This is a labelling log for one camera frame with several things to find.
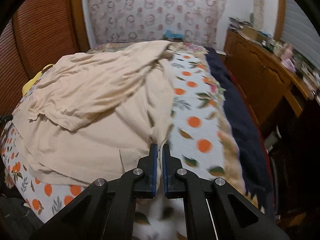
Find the blue box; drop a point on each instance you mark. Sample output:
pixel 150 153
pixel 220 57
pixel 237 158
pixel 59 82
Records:
pixel 173 35

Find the wooden cabinet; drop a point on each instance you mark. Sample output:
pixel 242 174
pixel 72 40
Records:
pixel 255 75

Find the white window blind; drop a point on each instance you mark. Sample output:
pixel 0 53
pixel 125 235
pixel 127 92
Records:
pixel 297 25

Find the orange fruit print blanket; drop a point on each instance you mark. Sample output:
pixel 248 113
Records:
pixel 192 135

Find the pink figurine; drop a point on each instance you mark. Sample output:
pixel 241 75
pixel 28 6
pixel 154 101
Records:
pixel 288 57

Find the cardboard box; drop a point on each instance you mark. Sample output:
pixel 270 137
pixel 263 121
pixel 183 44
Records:
pixel 251 32

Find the navy blue blanket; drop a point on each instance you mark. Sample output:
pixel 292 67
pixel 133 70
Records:
pixel 240 110

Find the floral quilt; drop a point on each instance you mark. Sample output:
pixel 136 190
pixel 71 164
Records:
pixel 232 150

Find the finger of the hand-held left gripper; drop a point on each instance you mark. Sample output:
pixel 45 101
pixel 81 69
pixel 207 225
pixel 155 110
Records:
pixel 5 118

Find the wooden louvered wardrobe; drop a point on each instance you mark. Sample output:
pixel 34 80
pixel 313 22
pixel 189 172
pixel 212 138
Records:
pixel 50 30

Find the beige printed t-shirt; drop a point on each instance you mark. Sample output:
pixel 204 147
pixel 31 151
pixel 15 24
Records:
pixel 100 105

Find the grey cloth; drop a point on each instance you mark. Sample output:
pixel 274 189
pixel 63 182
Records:
pixel 17 217

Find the pile of assorted household clutter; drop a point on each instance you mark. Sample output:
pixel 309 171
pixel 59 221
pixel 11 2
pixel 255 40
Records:
pixel 307 72

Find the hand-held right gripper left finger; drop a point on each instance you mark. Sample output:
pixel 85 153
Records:
pixel 153 175

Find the yellow pillow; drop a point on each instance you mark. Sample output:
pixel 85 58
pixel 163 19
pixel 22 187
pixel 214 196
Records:
pixel 31 83

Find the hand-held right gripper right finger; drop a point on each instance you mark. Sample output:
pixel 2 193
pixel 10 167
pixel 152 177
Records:
pixel 165 175

